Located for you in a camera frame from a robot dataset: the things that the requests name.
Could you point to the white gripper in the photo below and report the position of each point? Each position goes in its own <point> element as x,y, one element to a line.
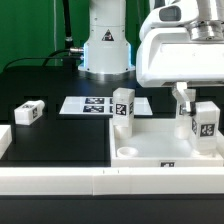
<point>168,55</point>

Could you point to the white marker base plate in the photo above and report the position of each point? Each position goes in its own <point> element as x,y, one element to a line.
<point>77,105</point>

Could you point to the white square tabletop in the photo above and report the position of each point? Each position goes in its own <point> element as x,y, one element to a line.
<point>153,144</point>

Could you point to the white U-shaped obstacle fence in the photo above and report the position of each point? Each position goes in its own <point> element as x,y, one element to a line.
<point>111,181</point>

